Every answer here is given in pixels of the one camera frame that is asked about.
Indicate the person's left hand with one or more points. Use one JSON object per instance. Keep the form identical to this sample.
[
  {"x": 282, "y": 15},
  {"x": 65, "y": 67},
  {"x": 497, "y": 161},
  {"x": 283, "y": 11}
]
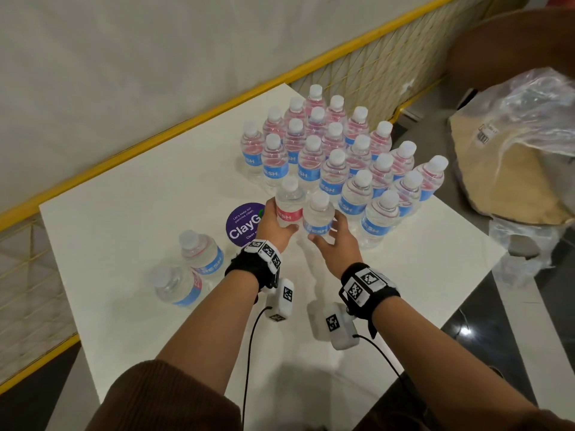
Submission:
[{"x": 271, "y": 231}]

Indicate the person's right hand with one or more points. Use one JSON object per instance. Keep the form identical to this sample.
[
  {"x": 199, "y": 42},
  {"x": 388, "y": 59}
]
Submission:
[{"x": 343, "y": 255}]

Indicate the arranged group of water bottles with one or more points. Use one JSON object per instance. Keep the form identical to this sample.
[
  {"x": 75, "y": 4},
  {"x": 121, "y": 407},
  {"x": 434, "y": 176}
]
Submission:
[{"x": 310, "y": 166}]

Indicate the brown cardboard box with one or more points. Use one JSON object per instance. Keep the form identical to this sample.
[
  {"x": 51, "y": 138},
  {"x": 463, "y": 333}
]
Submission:
[{"x": 516, "y": 188}]

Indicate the person's left forearm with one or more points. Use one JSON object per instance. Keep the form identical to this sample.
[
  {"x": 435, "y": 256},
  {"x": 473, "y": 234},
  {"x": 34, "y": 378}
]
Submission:
[{"x": 211, "y": 327}]

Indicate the person's right forearm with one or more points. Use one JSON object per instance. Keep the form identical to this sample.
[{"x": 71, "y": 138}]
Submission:
[{"x": 449, "y": 354}]

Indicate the purple round sticker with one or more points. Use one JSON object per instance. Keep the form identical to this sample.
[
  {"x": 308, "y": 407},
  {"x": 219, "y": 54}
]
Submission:
[{"x": 242, "y": 228}]

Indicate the black wristband with markers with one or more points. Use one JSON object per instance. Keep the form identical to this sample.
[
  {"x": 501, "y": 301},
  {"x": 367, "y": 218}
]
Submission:
[
  {"x": 359, "y": 287},
  {"x": 247, "y": 264}
]

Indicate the white table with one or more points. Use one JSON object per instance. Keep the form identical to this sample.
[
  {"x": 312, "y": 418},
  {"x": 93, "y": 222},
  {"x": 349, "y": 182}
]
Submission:
[{"x": 135, "y": 184}]

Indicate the brown sweater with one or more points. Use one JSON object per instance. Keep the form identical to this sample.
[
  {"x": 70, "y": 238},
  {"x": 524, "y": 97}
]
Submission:
[{"x": 157, "y": 399}]

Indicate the brown chair backrest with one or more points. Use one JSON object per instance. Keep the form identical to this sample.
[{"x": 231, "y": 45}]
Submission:
[{"x": 503, "y": 44}]

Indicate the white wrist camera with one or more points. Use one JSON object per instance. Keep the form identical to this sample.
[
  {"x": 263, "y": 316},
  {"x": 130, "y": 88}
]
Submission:
[
  {"x": 280, "y": 300},
  {"x": 341, "y": 327}
]

